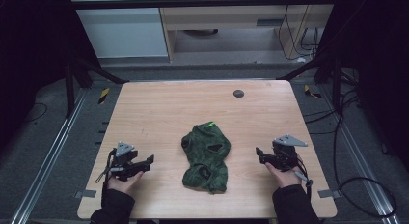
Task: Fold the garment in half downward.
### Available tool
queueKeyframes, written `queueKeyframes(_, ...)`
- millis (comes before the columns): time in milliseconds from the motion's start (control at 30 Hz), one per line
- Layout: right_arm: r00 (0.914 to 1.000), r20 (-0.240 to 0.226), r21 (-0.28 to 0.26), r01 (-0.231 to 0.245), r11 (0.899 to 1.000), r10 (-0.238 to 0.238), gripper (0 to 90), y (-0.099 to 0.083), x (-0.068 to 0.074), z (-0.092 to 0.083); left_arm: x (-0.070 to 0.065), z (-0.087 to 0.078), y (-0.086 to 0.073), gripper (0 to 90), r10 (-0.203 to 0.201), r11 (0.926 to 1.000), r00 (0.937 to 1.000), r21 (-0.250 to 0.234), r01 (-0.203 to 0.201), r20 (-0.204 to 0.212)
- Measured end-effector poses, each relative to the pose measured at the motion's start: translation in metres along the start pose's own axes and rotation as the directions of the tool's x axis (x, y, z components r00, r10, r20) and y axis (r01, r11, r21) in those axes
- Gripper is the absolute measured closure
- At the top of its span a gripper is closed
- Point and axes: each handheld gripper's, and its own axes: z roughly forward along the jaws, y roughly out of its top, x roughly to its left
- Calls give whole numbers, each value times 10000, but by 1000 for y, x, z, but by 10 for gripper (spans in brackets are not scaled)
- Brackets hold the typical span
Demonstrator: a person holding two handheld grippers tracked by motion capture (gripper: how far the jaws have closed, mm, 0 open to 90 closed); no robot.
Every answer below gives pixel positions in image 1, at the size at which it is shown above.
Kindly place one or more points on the yellow black hazard tape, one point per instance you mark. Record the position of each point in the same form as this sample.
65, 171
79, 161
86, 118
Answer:
311, 92
103, 96

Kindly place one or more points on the grey tape strip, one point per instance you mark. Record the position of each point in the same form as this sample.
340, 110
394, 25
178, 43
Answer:
328, 193
85, 194

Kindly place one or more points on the dark curtain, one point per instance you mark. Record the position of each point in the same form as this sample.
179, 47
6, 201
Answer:
382, 72
29, 56

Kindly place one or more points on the person's left hand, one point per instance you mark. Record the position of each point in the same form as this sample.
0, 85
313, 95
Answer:
123, 183

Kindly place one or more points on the person's right hand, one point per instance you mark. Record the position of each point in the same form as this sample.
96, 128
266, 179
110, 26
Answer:
286, 177

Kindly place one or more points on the black horizontal frame bar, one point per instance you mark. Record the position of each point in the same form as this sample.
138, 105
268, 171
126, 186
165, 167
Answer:
193, 3

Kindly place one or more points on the aluminium floor rail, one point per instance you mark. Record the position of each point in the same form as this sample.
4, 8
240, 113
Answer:
48, 162
363, 172

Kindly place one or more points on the black metal stand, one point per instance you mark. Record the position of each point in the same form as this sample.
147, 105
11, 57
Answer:
69, 89
336, 85

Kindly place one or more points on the white cabinet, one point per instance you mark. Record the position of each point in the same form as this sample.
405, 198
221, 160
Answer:
122, 34

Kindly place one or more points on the grey round table grommet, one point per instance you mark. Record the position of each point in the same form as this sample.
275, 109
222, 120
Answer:
238, 93

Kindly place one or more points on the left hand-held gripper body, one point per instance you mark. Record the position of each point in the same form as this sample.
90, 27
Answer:
124, 159

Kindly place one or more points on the light wooden desk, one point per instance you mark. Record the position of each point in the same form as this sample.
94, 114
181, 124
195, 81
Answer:
225, 18

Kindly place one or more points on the green patterned garment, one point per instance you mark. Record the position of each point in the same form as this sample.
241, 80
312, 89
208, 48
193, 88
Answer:
205, 156

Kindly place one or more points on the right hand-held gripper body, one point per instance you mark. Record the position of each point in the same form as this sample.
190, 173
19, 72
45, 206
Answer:
286, 153

